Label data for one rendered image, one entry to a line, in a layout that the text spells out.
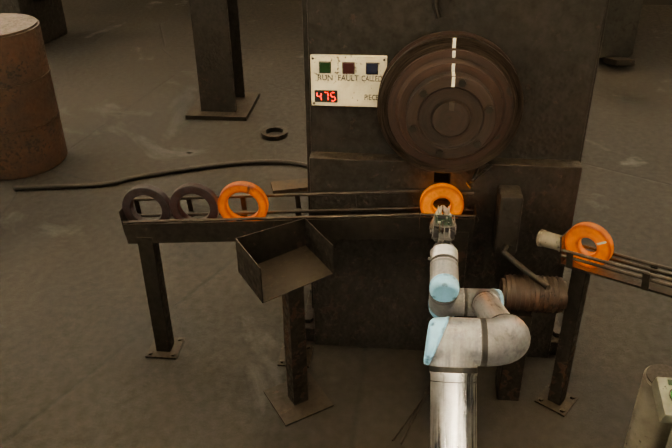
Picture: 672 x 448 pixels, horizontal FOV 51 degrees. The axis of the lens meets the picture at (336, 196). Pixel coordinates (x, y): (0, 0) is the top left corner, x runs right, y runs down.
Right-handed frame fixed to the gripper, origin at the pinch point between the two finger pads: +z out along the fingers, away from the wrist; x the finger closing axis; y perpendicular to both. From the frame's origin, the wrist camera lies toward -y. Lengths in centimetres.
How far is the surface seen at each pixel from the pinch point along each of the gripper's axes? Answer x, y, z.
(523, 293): -28.7, -19.2, -19.9
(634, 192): -121, -120, 128
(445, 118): 1.7, 37.3, 4.8
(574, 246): -43.5, -2.3, -11.9
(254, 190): 67, 1, 5
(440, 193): 0.8, 2.1, 5.8
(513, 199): -23.9, 3.5, 2.9
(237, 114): 135, -146, 217
